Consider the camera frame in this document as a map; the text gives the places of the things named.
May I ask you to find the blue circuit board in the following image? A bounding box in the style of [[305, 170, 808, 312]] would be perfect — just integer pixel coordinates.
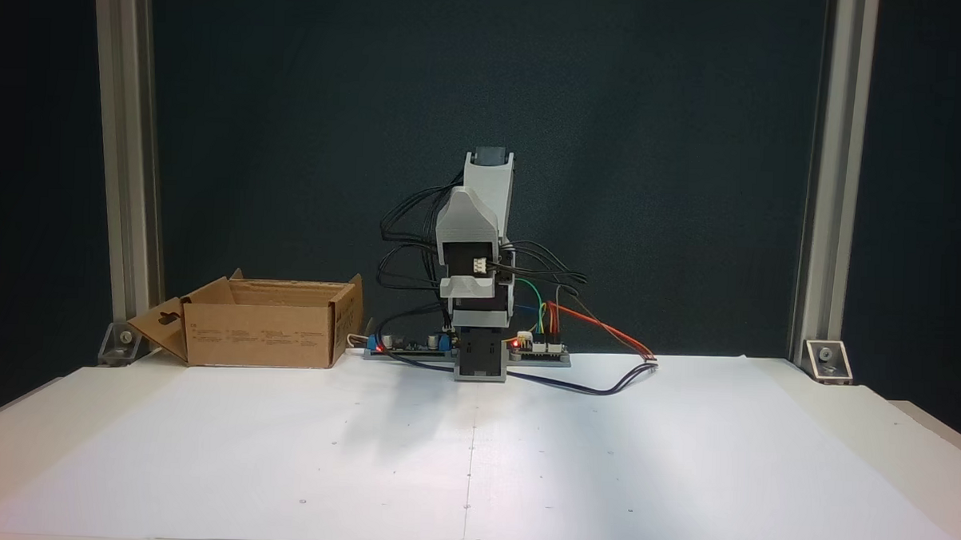
[[364, 328, 455, 363]]

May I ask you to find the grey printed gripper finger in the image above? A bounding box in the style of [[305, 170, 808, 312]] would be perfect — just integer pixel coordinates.
[[437, 185, 501, 224]]

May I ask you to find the circuit board with jumper wires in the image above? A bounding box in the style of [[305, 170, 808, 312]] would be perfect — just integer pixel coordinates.
[[507, 337, 572, 368]]

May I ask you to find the red orange wire lead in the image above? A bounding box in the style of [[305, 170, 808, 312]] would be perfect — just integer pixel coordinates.
[[543, 300, 657, 361]]

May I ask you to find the white paper sheet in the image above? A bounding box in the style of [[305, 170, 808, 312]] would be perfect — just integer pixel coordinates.
[[0, 330, 961, 540]]

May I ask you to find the aluminium frame post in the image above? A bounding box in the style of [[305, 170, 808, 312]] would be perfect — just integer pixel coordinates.
[[81, 0, 175, 328], [789, 0, 881, 364]]

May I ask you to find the brown cardboard box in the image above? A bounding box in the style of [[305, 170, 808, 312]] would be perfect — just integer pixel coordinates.
[[125, 266, 366, 372]]

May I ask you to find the black cable with white connector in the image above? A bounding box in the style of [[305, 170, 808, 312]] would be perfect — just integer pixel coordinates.
[[502, 349, 661, 399]]

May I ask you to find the metal corner bracket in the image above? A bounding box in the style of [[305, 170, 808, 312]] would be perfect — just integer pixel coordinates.
[[96, 320, 156, 369], [802, 339, 855, 385]]

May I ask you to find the thin black motor cable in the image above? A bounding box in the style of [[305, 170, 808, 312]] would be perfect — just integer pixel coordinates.
[[375, 167, 463, 338], [495, 237, 590, 300]]

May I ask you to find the green jumper wire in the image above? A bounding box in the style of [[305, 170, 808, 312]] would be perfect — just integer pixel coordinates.
[[515, 278, 548, 341]]

